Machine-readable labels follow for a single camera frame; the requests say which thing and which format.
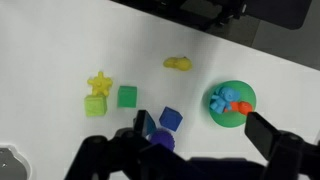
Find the black equipment cart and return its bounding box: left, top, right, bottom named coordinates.
left=111, top=0, right=314, bottom=33

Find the light blue bear toy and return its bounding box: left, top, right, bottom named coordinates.
left=209, top=86, right=241, bottom=114

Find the orange toy figure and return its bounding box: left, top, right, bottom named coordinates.
left=223, top=100, right=254, bottom=117

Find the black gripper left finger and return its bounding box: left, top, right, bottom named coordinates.
left=64, top=109, right=159, bottom=180

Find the green bowl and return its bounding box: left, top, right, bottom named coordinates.
left=202, top=80, right=257, bottom=129

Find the grey metal mounting plate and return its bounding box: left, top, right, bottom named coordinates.
left=0, top=144, right=33, bottom=180

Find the purple spiky ball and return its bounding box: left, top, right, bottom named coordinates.
left=149, top=128, right=176, bottom=153

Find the teal blue cube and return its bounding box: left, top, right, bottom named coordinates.
left=145, top=112, right=158, bottom=136

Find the dark blue cube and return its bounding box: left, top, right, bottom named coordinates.
left=158, top=106, right=184, bottom=132

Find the yellow duck toy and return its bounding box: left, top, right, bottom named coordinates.
left=162, top=56, right=193, bottom=72

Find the yellow spiky star toy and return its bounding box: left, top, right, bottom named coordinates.
left=87, top=70, right=114, bottom=98

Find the lime green cube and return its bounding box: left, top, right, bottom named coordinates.
left=83, top=94, right=108, bottom=118

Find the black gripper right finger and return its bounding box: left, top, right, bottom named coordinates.
left=244, top=111, right=320, bottom=180

